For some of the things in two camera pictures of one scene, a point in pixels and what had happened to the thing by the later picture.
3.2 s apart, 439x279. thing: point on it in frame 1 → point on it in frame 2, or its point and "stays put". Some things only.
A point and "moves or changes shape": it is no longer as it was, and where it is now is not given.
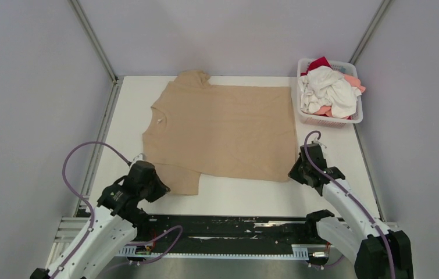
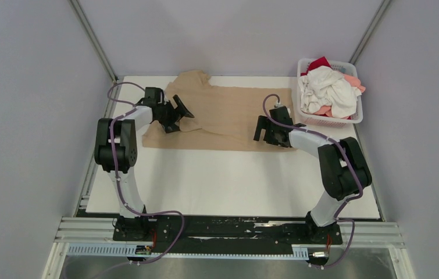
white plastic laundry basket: (319, 120) stays put
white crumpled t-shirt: (322, 86) stays put
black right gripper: (293, 173) → (264, 123)
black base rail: (242, 232) stays put
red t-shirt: (319, 61) stays put
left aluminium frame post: (95, 40) stays put
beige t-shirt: (195, 127) moves or changes shape
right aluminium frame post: (368, 31) stays put
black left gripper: (162, 189) → (170, 126)
